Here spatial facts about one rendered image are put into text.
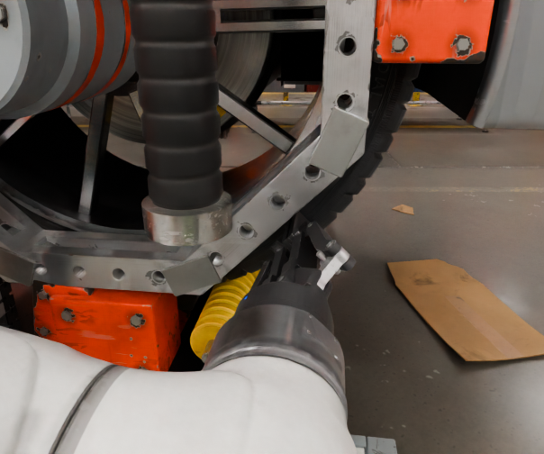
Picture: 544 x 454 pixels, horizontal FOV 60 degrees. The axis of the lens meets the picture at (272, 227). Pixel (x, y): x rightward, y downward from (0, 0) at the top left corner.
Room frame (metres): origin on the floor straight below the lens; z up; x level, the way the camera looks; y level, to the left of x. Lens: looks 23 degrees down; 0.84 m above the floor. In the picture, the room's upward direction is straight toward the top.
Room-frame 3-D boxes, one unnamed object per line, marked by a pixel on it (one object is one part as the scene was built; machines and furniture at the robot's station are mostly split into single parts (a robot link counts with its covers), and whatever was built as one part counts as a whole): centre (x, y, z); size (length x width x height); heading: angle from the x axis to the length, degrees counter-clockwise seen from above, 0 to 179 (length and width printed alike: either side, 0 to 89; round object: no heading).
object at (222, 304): (0.56, 0.05, 0.51); 0.29 x 0.06 x 0.06; 173
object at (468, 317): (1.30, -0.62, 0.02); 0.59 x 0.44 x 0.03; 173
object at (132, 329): (0.51, 0.18, 0.48); 0.16 x 0.12 x 0.17; 173
